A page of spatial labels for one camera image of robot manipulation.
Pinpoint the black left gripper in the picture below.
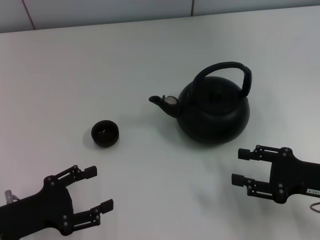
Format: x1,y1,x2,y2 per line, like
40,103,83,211
0,164,114,237

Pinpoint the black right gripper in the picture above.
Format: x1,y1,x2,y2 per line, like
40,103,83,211
231,144,320,205

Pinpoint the small black teacup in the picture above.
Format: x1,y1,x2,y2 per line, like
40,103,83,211
91,120,120,148

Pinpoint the black round teapot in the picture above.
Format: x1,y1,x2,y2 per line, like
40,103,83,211
148,61,253,146

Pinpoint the left gripper cable with plug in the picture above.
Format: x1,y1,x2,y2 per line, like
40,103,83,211
4,189,20,204

